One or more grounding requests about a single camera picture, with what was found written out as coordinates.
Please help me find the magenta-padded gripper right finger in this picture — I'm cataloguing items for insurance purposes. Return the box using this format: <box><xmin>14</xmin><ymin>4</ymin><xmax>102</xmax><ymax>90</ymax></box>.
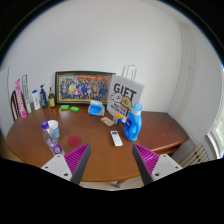
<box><xmin>131</xmin><ymin>143</ymin><xmax>184</xmax><ymax>186</ymax></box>

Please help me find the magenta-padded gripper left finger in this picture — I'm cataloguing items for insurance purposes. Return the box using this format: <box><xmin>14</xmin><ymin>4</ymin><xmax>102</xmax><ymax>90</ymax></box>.
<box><xmin>40</xmin><ymin>143</ymin><xmax>92</xmax><ymax>186</ymax></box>

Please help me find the clear purple-capped water bottle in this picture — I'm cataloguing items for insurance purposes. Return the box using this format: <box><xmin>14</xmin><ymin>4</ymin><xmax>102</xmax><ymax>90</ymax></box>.
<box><xmin>40</xmin><ymin>120</ymin><xmax>65</xmax><ymax>157</ymax></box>

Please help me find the flat round red coaster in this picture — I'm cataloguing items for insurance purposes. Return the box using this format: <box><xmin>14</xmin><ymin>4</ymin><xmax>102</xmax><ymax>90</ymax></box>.
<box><xmin>67</xmin><ymin>134</ymin><xmax>83</xmax><ymax>148</ymax></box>

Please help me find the white remote control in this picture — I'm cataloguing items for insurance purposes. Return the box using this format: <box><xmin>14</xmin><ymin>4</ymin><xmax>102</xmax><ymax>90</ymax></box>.
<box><xmin>110</xmin><ymin>130</ymin><xmax>124</xmax><ymax>147</ymax></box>

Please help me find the blue detergent bottle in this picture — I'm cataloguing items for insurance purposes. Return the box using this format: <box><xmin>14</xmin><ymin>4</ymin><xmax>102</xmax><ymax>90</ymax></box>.
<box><xmin>123</xmin><ymin>102</ymin><xmax>143</xmax><ymax>143</ymax></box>

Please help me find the blue printed paper cup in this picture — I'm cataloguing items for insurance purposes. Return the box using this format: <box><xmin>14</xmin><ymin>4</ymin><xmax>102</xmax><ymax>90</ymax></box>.
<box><xmin>47</xmin><ymin>119</ymin><xmax>61</xmax><ymax>140</ymax></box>

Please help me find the small patterned packet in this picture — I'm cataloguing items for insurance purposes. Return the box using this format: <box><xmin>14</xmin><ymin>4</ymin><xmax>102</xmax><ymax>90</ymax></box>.
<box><xmin>100</xmin><ymin>116</ymin><xmax>116</xmax><ymax>128</ymax></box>

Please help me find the white radiator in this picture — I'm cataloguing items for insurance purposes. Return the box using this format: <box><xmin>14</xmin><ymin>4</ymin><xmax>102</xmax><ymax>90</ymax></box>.
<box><xmin>179</xmin><ymin>143</ymin><xmax>210</xmax><ymax>169</ymax></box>

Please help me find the colourful puzzle cube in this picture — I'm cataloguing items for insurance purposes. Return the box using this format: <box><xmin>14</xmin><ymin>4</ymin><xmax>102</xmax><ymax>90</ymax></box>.
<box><xmin>112</xmin><ymin>113</ymin><xmax>124</xmax><ymax>125</ymax></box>

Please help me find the blue tissue pack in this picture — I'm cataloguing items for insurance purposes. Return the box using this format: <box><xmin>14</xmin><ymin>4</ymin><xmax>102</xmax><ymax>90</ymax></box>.
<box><xmin>87</xmin><ymin>99</ymin><xmax>106</xmax><ymax>117</ymax></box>

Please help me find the brown bottle with yellow label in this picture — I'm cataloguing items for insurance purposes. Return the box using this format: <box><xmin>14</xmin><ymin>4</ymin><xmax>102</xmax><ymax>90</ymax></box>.
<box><xmin>48</xmin><ymin>87</ymin><xmax>56</xmax><ymax>108</ymax></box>

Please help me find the white paper gift bag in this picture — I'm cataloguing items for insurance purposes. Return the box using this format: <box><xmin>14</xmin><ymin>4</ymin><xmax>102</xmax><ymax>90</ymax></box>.
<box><xmin>106</xmin><ymin>64</ymin><xmax>145</xmax><ymax>118</ymax></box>

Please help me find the framed group photo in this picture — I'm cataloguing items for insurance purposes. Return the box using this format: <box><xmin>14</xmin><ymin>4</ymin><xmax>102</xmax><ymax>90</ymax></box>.
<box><xmin>54</xmin><ymin>70</ymin><xmax>116</xmax><ymax>106</ymax></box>

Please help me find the white tube with blue cap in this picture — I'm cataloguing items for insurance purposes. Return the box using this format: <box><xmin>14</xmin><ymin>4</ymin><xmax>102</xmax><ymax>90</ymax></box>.
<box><xmin>31</xmin><ymin>89</ymin><xmax>41</xmax><ymax>111</ymax></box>

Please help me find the green and white toothpaste box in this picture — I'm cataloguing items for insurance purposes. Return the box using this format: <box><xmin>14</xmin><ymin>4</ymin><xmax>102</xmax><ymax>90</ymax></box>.
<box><xmin>21</xmin><ymin>74</ymin><xmax>33</xmax><ymax>114</ymax></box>

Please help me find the pink toothpaste box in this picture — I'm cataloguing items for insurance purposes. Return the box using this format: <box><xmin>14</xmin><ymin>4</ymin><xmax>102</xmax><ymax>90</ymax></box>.
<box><xmin>14</xmin><ymin>78</ymin><xmax>28</xmax><ymax>119</ymax></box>

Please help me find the wooden chair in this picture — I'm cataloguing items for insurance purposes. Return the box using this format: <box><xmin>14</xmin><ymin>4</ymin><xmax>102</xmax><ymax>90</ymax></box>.
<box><xmin>10</xmin><ymin>89</ymin><xmax>22</xmax><ymax>122</ymax></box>

